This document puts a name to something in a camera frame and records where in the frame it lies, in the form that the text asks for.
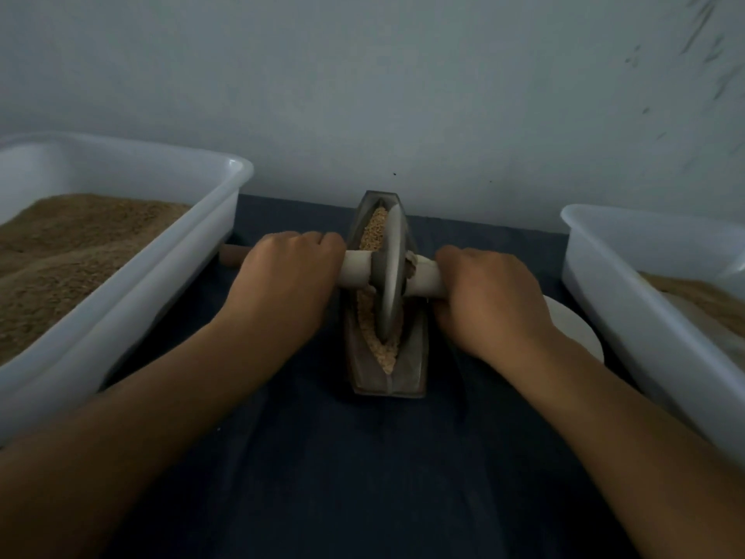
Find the person's right hand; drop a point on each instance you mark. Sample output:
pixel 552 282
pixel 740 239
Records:
pixel 495 306

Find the white round plate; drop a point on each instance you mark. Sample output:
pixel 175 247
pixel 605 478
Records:
pixel 576 329

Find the dark blue table cloth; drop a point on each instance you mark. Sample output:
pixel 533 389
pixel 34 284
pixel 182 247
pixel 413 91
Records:
pixel 373 495

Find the white plastic tub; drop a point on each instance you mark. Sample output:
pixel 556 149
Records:
pixel 646 337
pixel 175 273

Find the large brown grain heap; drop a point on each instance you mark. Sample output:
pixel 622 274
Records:
pixel 701 297
pixel 58 273

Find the person's right forearm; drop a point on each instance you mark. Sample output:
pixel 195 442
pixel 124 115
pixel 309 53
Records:
pixel 635 454

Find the person's left forearm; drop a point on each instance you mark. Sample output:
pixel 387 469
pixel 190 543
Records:
pixel 111 454

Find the person's left hand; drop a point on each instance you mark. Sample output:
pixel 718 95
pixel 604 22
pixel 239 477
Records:
pixel 279 285

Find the boat-shaped metal grinding trough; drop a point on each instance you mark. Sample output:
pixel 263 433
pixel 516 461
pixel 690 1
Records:
pixel 390 380

